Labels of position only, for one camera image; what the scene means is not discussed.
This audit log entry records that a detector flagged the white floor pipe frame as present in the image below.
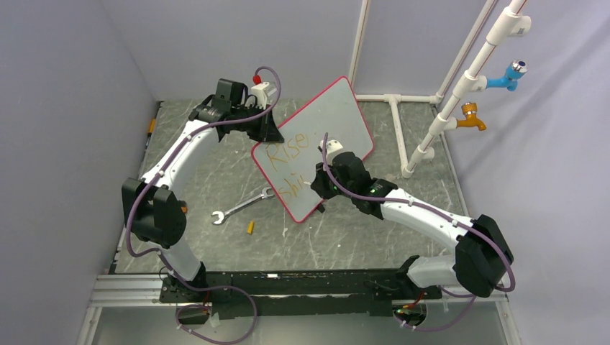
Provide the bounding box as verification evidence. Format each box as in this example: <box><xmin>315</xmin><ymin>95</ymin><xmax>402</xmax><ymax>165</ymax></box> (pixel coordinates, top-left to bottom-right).
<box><xmin>355</xmin><ymin>93</ymin><xmax>445</xmax><ymax>167</ymax></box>

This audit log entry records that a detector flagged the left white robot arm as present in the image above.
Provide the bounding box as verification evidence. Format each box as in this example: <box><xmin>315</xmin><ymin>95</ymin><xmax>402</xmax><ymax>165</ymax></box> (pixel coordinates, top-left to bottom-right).
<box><xmin>122</xmin><ymin>75</ymin><xmax>284</xmax><ymax>302</ymax></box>

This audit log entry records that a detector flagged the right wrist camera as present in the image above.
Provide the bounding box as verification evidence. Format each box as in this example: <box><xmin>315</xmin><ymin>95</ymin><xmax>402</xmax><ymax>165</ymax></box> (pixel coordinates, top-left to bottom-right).
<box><xmin>318</xmin><ymin>139</ymin><xmax>345</xmax><ymax>163</ymax></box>

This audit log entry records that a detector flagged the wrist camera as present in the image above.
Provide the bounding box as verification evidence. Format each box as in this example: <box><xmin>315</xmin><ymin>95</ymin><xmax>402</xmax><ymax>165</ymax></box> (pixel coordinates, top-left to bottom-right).
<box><xmin>250</xmin><ymin>75</ymin><xmax>279</xmax><ymax>108</ymax></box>
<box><xmin>318</xmin><ymin>139</ymin><xmax>345</xmax><ymax>163</ymax></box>

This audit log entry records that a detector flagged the silver combination wrench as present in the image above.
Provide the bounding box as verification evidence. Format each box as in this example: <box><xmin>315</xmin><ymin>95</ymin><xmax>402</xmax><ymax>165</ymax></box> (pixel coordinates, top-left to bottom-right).
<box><xmin>211</xmin><ymin>187</ymin><xmax>275</xmax><ymax>226</ymax></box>

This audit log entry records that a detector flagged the red-framed whiteboard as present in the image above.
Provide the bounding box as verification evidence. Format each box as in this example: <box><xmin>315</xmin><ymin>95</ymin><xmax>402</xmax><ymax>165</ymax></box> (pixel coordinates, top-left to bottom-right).
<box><xmin>251</xmin><ymin>77</ymin><xmax>375</xmax><ymax>223</ymax></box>

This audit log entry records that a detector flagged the orange tap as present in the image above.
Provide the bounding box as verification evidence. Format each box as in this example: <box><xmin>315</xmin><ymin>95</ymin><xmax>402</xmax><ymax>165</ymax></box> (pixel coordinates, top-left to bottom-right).
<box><xmin>456</xmin><ymin>102</ymin><xmax>486</xmax><ymax>132</ymax></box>

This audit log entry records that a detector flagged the blue tap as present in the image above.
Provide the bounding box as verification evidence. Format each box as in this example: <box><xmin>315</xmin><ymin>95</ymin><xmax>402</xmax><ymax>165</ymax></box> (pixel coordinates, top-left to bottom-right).
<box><xmin>486</xmin><ymin>60</ymin><xmax>527</xmax><ymax>92</ymax></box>

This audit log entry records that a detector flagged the white corner pipe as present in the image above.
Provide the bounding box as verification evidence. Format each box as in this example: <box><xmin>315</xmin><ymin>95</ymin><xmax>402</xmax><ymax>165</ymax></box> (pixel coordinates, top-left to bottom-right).
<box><xmin>347</xmin><ymin>0</ymin><xmax>370</xmax><ymax>86</ymax></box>

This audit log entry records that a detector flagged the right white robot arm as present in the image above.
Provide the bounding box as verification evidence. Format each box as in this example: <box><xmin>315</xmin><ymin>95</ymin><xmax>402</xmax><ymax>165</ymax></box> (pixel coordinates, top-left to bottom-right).
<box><xmin>311</xmin><ymin>152</ymin><xmax>515</xmax><ymax>298</ymax></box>

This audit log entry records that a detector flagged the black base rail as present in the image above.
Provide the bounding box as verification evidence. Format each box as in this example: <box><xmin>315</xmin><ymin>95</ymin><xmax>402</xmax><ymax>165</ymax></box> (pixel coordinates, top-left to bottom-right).
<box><xmin>159</xmin><ymin>269</ymin><xmax>442</xmax><ymax>320</ymax></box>

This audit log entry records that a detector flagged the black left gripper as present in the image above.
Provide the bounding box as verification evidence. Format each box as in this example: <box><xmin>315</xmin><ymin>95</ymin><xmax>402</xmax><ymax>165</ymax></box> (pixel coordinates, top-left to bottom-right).
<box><xmin>233</xmin><ymin>103</ymin><xmax>283</xmax><ymax>144</ymax></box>

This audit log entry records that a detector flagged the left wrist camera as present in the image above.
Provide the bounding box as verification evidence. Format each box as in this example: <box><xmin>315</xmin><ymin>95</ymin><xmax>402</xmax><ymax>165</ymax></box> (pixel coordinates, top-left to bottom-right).
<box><xmin>250</xmin><ymin>75</ymin><xmax>279</xmax><ymax>108</ymax></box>

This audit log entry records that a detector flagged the white pipe with taps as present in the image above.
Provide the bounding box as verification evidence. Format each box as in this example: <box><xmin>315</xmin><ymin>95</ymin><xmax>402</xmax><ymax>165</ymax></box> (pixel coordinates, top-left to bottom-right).
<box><xmin>401</xmin><ymin>1</ymin><xmax>532</xmax><ymax>178</ymax></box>

